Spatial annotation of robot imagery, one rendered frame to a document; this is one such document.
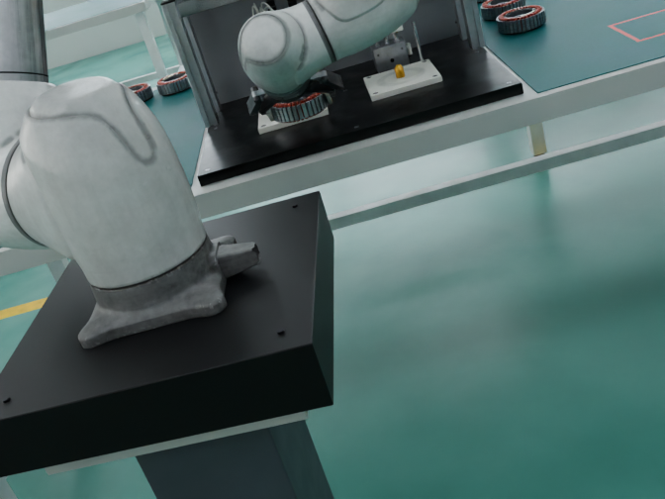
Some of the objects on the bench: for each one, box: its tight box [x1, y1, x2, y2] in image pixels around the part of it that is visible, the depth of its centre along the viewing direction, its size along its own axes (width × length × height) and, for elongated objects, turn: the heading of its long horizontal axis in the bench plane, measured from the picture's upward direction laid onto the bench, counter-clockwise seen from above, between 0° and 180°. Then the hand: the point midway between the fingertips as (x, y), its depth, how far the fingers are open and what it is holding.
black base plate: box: [197, 35, 523, 186], centre depth 172 cm, size 47×64×2 cm
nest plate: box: [363, 59, 442, 102], centre depth 170 cm, size 15×15×1 cm
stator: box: [496, 5, 546, 35], centre depth 188 cm, size 11×11×4 cm
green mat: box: [477, 0, 665, 93], centre depth 188 cm, size 94×61×1 cm, turn 31°
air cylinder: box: [370, 37, 410, 72], centre depth 182 cm, size 5×8×6 cm
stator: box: [480, 0, 526, 21], centre depth 203 cm, size 11×11×4 cm
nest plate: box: [258, 107, 329, 135], centre depth 171 cm, size 15×15×1 cm
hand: (299, 103), depth 155 cm, fingers closed on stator, 11 cm apart
